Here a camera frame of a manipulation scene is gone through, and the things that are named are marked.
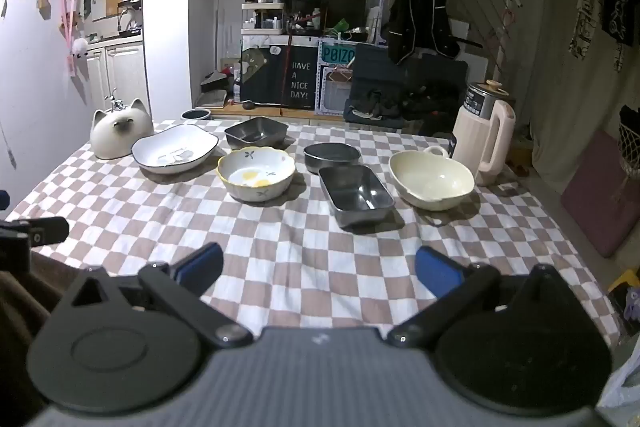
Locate yellow-rimmed lemon print bowl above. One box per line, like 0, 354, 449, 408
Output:
216, 146, 297, 202

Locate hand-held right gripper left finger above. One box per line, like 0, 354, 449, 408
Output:
60, 242, 253, 349

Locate black printed hanging shirt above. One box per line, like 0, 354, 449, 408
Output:
599, 0, 640, 74

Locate round steel bowl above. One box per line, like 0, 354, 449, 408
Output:
303, 143, 362, 175

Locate yellow box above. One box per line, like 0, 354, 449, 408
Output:
607, 269, 640, 309

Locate white storage rack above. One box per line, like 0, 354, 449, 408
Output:
241, 1, 287, 36

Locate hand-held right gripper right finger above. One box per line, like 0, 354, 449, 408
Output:
387, 246, 571, 349

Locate brown white checkered tablecloth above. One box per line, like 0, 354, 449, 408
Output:
5, 119, 622, 358

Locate white kitchen cabinets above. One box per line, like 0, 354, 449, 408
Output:
82, 42, 151, 124

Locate rectangular steel container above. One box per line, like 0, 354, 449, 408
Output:
318, 165, 397, 230

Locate white cat-shaped container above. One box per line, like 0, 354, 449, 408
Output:
90, 98, 152, 160

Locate rope basket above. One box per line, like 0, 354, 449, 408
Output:
617, 104, 640, 188

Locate black jacket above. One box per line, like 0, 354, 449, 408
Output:
387, 0, 462, 66

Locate black lettered sign board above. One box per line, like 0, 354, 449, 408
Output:
240, 41, 321, 108

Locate pink ribbon plush toy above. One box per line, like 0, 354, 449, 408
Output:
59, 0, 92, 78

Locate teal-framed poster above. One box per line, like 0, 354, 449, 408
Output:
316, 38, 357, 114

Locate square steel bowl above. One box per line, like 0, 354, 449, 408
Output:
224, 117, 290, 151

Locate low wooden bench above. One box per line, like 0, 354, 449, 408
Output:
192, 99, 347, 124

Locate white bowl with dark rim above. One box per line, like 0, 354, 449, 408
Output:
131, 124, 221, 174

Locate beige electric kettle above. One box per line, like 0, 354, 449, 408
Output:
451, 79, 517, 188

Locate cream bowl with handles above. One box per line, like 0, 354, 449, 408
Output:
388, 145, 476, 212

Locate pink floor mat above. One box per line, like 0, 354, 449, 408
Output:
560, 129, 640, 259

